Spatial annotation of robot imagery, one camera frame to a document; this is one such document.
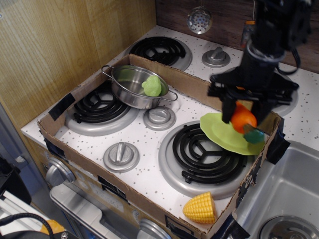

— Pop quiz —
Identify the small steel pot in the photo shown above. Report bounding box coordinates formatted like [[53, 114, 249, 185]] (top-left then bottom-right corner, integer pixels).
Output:
[[101, 65, 178, 110]]

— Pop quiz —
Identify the silver centre stove knob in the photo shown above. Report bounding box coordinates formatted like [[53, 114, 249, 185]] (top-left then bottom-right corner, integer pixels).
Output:
[[143, 106, 176, 131]]

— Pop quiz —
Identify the hanging metal spatula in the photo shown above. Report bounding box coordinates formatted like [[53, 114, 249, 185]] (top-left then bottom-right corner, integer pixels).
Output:
[[240, 1, 256, 49]]

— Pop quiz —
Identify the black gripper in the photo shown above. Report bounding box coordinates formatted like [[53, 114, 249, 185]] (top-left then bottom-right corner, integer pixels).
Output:
[[208, 42, 294, 124]]

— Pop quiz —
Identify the orange object bottom left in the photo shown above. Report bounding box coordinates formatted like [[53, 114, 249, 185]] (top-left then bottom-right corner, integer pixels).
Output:
[[40, 220, 65, 235]]

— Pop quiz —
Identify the orange toy carrot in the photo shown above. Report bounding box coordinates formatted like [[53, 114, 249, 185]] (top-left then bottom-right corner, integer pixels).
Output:
[[230, 102, 264, 144]]

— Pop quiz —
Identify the green toy lettuce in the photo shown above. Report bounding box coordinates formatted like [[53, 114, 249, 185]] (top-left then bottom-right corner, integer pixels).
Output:
[[142, 75, 162, 97]]

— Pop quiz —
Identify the silver stove knob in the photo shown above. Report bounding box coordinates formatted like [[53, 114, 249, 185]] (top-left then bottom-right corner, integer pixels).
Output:
[[103, 142, 140, 173], [202, 47, 230, 68], [143, 106, 176, 131]]

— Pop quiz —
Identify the front left black burner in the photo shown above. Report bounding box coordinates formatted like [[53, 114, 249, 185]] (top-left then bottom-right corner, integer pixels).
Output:
[[73, 81, 130, 123]]

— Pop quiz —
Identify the grey toy sink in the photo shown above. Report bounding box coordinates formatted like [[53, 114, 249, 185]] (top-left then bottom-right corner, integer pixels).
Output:
[[236, 141, 319, 239]]

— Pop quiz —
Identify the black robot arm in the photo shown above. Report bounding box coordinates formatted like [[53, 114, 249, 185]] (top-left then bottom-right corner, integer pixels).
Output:
[[208, 0, 315, 123]]

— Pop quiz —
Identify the silver oven door handle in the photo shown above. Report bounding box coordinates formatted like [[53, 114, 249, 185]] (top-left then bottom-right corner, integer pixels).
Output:
[[50, 184, 138, 239]]

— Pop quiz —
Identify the silver oven knob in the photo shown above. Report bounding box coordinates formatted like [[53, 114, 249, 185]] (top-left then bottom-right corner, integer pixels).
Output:
[[137, 219, 171, 239], [45, 157, 76, 187]]

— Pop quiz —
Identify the black cable bottom left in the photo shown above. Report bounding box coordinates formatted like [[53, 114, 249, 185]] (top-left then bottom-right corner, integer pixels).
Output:
[[0, 213, 54, 239]]

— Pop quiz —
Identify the hanging steel skimmer ladle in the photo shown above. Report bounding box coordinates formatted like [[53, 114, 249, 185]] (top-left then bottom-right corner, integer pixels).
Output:
[[187, 0, 213, 34]]

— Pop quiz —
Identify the silver back stove knob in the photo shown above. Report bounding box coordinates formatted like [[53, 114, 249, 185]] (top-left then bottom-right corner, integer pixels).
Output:
[[202, 47, 230, 68]]

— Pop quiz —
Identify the silver oven knob left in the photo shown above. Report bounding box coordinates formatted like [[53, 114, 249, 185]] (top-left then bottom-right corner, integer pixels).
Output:
[[45, 157, 76, 187]]

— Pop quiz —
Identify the light green plastic plate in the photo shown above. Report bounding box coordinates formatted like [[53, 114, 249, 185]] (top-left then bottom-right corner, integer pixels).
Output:
[[200, 113, 265, 155]]

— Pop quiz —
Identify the silver front stove knob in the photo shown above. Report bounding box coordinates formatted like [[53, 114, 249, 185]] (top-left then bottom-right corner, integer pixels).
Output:
[[103, 142, 140, 173]]

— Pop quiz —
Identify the back left black burner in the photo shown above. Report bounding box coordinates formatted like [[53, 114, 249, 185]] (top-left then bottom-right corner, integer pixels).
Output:
[[128, 36, 186, 66]]

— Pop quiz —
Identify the yellow toy corn cob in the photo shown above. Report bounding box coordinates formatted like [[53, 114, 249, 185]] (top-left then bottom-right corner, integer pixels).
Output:
[[182, 192, 217, 224]]

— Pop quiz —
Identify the front right black burner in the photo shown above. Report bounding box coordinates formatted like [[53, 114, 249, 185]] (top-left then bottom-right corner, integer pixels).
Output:
[[172, 123, 248, 184]]

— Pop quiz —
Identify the silver oven knob right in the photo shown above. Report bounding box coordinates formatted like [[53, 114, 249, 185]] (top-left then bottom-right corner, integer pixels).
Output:
[[137, 219, 171, 239]]

